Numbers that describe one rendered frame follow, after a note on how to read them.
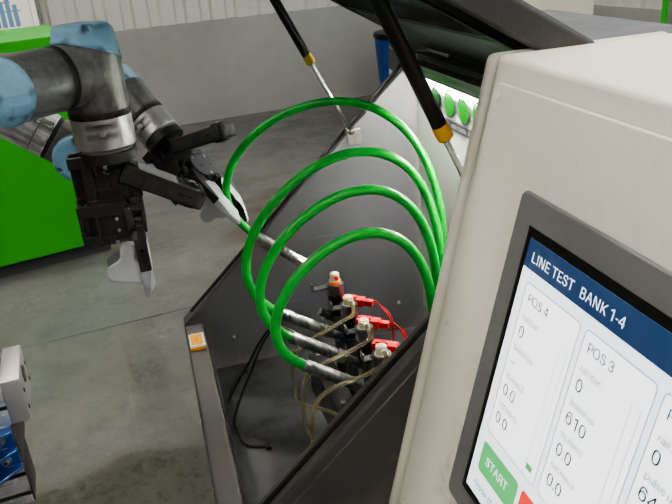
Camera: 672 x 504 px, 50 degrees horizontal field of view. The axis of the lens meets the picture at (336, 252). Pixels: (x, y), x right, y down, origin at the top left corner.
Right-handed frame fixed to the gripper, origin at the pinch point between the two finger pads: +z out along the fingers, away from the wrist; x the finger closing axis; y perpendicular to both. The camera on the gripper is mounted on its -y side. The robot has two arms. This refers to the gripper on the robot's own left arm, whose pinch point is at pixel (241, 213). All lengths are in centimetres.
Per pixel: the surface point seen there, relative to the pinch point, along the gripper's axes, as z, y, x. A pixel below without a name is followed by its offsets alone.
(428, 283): 29.7, -24.1, 18.5
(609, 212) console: 33, -51, 52
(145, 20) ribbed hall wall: -326, 200, -510
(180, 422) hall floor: 14, 134, -110
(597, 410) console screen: 44, -40, 55
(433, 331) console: 34, -25, 30
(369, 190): 14.8, -26.2, 17.6
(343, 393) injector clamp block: 35.1, 4.0, 6.1
